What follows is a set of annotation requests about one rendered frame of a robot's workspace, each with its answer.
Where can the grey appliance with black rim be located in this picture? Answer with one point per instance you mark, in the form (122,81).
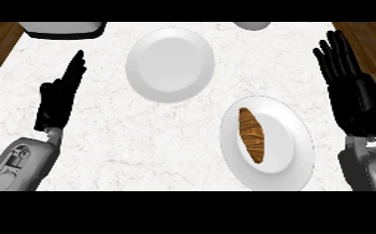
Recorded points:
(63,29)

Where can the brown croissant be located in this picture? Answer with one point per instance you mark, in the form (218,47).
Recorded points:
(252,135)

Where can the grey rounded object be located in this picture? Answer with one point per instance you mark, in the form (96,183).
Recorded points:
(251,25)

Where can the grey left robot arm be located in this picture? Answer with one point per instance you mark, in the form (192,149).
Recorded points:
(29,160)

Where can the white round plate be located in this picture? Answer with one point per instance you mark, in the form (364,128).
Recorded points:
(170,64)

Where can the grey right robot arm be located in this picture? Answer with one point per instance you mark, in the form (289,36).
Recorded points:
(358,165)

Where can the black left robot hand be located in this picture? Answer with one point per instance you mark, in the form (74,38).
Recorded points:
(57,101)

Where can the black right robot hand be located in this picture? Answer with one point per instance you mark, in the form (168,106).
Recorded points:
(349,92)

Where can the white oval plate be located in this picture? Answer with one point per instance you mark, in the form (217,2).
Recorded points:
(289,145)

